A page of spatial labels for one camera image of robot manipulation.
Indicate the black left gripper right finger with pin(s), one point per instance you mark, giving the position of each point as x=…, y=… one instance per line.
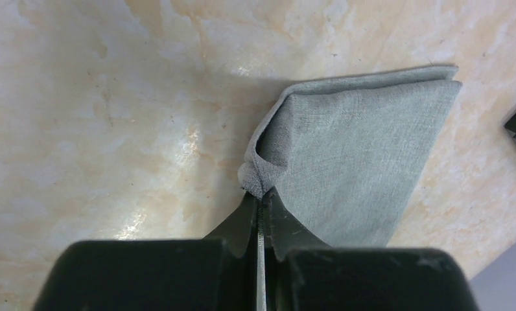
x=301, y=272

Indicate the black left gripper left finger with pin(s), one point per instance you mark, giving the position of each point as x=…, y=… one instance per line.
x=216, y=272

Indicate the grey cloth napkin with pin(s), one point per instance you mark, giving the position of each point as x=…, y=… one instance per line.
x=345, y=154

